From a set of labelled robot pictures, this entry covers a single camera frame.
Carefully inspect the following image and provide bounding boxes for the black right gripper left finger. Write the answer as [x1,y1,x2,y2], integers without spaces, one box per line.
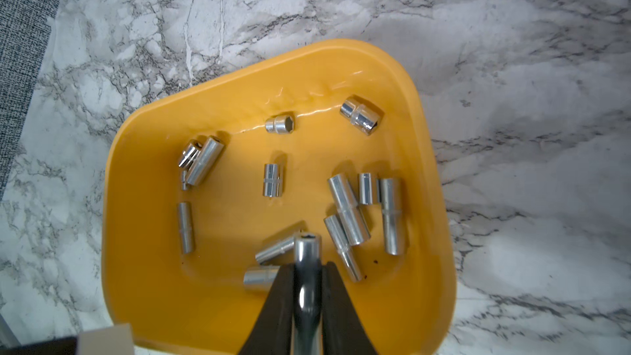
[238,264,295,354]

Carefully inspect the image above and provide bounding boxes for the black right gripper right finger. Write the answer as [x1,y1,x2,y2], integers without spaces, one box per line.
[321,262,377,354]

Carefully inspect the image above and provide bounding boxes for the silver socket short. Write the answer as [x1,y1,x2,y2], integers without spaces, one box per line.
[265,114,295,135]

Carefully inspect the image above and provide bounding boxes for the silver socket stubby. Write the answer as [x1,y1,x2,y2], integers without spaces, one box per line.
[358,173,381,205]

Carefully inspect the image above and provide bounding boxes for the silver socket small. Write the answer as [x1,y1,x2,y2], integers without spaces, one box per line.
[380,177,407,256]

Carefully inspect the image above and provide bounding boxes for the yellow storage box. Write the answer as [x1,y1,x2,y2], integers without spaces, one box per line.
[102,39,456,354]

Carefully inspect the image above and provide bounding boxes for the silver socket long thin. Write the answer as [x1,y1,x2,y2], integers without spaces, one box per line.
[324,215,363,282]

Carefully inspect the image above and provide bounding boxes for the silver socket front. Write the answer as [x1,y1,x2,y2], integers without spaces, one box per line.
[178,140,202,169]

